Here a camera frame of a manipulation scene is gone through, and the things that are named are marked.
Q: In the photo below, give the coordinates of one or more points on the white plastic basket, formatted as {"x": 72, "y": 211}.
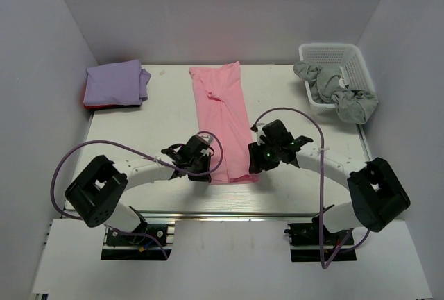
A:
{"x": 349, "y": 59}

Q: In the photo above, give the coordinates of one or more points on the pink t shirt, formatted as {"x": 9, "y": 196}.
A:
{"x": 221, "y": 110}

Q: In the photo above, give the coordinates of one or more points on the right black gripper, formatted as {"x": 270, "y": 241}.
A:
{"x": 259, "y": 160}

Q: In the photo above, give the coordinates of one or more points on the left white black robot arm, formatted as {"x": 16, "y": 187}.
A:
{"x": 96, "y": 192}

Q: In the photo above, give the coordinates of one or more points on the grey crumpled t shirt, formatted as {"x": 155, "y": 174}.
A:
{"x": 351, "y": 105}

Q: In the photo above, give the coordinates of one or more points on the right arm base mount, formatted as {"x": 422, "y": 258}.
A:
{"x": 304, "y": 244}

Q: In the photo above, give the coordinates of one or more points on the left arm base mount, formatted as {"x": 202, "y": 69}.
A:
{"x": 157, "y": 247}

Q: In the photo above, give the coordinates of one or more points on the folded purple t shirt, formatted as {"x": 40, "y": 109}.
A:
{"x": 120, "y": 83}

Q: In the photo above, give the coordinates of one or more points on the folded red t shirt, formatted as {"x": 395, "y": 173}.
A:
{"x": 90, "y": 106}

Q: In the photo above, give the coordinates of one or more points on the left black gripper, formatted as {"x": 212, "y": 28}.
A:
{"x": 201, "y": 169}

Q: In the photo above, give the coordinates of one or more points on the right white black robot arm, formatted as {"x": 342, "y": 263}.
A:
{"x": 376, "y": 194}

